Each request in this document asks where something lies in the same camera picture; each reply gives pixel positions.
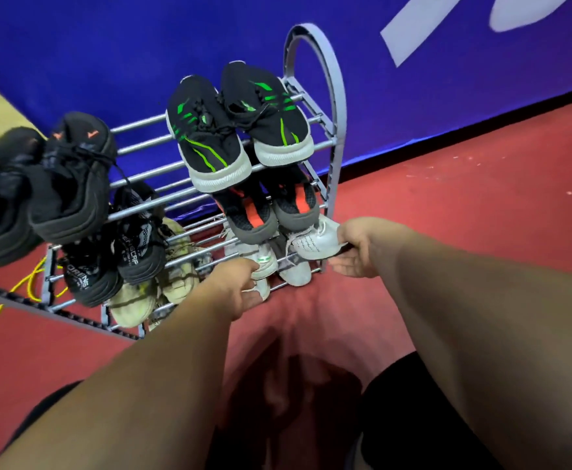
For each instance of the person's right hand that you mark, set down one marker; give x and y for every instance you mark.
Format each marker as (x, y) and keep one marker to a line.
(374, 244)

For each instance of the person's left hand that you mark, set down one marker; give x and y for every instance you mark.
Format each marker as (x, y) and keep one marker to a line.
(227, 291)

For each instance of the person's right thumb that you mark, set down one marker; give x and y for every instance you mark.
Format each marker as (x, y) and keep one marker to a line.
(348, 232)

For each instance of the person's left thumb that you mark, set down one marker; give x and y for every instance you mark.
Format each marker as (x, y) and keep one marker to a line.
(252, 299)

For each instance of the white knit sneaker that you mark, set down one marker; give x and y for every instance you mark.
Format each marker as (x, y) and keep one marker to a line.
(295, 275)
(315, 242)

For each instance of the white sneaker green tab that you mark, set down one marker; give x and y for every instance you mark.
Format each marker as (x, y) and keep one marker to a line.
(261, 254)

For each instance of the person's left forearm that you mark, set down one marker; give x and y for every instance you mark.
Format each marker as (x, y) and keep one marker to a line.
(134, 386)

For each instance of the person's right forearm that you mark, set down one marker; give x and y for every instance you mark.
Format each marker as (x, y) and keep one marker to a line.
(486, 337)

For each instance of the black sneaker red stripe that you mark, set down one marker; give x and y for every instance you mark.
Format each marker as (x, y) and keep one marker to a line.
(246, 220)
(293, 200)

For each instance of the beige worn sneaker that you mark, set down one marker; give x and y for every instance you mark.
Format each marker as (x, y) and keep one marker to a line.
(131, 303)
(178, 283)

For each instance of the black sneaker white print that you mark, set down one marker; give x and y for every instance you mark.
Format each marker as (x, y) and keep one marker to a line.
(139, 249)
(90, 278)

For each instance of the black sneaker green stripes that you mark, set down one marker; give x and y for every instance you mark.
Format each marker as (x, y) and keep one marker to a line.
(266, 119)
(202, 136)

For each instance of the grey metal shoe rack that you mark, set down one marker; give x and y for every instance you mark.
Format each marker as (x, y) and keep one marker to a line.
(337, 92)

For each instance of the black shorts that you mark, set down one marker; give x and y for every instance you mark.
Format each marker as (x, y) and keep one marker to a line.
(413, 425)

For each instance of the black sneaker orange mark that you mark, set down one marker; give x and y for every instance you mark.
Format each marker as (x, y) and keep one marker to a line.
(2, 200)
(70, 181)

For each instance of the blue backdrop banner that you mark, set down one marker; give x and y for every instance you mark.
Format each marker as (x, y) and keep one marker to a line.
(119, 43)

